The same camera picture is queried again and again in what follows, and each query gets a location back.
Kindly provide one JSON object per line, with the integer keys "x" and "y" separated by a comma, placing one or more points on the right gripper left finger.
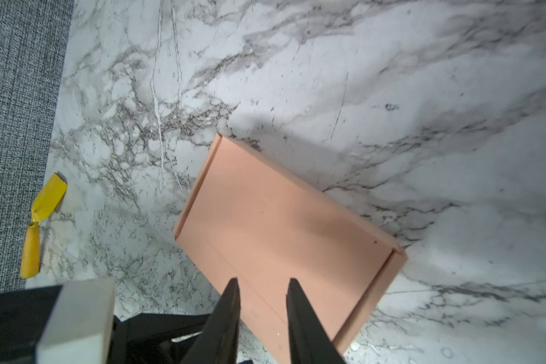
{"x": 218, "y": 341}

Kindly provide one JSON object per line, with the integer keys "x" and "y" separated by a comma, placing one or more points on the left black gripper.
{"x": 75, "y": 323}

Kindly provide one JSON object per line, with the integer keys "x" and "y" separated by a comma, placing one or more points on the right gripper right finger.
{"x": 308, "y": 341}

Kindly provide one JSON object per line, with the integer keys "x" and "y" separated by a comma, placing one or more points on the pink paper box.
{"x": 249, "y": 218}

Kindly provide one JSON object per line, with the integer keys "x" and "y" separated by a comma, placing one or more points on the yellow handled tool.
{"x": 43, "y": 206}

